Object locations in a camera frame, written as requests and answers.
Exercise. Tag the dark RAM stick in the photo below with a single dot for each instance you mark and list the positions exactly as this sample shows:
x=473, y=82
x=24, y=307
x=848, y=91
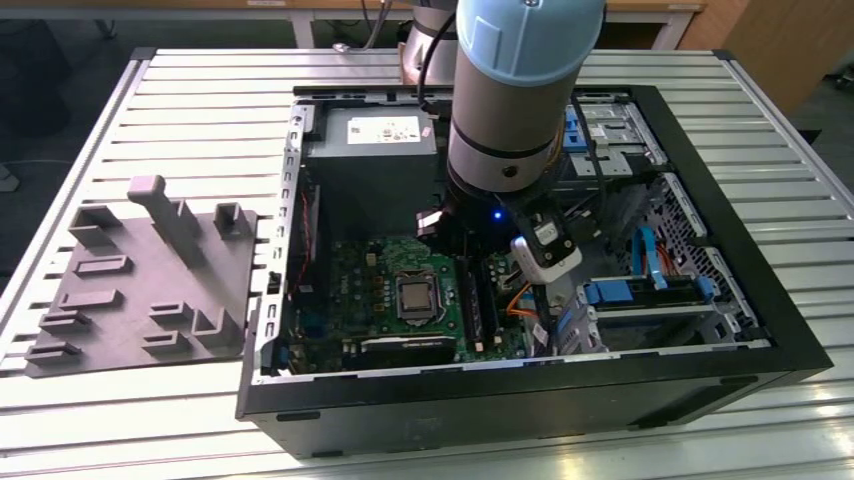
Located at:
x=475, y=300
x=494, y=320

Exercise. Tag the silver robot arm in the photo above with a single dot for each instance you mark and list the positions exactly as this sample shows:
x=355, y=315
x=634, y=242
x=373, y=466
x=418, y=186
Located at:
x=507, y=125

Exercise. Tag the silver CPU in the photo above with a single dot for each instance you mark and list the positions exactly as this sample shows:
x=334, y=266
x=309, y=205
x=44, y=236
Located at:
x=417, y=296

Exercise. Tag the grey power supply unit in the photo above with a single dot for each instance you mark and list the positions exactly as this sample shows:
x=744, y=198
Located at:
x=367, y=185

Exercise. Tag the green motherboard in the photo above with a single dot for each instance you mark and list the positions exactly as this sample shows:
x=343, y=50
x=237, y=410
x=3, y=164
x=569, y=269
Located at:
x=354, y=270

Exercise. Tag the blue plastic drive latch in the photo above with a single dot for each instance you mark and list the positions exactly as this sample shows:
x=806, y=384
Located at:
x=573, y=135

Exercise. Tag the hard disk blue carrier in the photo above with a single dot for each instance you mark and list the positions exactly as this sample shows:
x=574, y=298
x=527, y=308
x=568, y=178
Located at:
x=614, y=292

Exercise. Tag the metal drive cage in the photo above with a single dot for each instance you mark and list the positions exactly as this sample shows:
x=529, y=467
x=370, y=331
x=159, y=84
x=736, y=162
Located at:
x=621, y=165

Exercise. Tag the black graphics card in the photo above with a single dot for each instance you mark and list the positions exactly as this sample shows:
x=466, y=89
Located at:
x=407, y=350

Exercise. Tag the metal disk bay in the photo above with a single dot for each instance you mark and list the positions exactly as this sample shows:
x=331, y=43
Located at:
x=657, y=312

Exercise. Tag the black PC case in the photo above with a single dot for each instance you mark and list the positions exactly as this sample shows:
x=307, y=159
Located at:
x=467, y=415

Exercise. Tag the grey parts rack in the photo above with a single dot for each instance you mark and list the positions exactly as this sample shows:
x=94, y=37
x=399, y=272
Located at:
x=154, y=280

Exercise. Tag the brown wooden cabinet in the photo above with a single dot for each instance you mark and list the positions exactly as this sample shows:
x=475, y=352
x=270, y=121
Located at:
x=768, y=40

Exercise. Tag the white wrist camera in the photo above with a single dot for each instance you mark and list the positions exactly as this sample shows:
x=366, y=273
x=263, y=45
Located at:
x=550, y=255

